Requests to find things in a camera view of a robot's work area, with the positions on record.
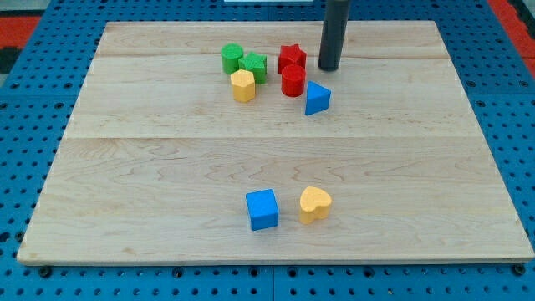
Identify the blue cube block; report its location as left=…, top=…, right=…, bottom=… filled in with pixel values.
left=246, top=189, right=279, bottom=231

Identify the yellow heart block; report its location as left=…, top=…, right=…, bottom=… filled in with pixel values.
left=298, top=186, right=333, bottom=224

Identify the blue triangle block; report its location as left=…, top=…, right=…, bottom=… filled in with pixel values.
left=304, top=81, right=331, bottom=115

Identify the yellow hexagon block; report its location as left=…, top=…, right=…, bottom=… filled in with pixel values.
left=230, top=69, right=256, bottom=103

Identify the light wooden board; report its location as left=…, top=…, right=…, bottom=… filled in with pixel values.
left=17, top=21, right=534, bottom=266

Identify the red cylinder block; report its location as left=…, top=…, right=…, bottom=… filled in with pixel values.
left=281, top=64, right=306, bottom=97

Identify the green star block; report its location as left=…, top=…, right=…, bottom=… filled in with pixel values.
left=238, top=52, right=267, bottom=84

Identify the red star block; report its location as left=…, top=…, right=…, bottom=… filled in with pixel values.
left=278, top=43, right=307, bottom=74

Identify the green cylinder block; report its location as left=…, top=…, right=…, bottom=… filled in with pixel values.
left=221, top=43, right=243, bottom=74

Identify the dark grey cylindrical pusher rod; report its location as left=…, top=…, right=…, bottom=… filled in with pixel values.
left=318, top=0, right=350, bottom=72

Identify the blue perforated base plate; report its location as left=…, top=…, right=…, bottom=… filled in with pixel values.
left=1, top=1, right=534, bottom=300

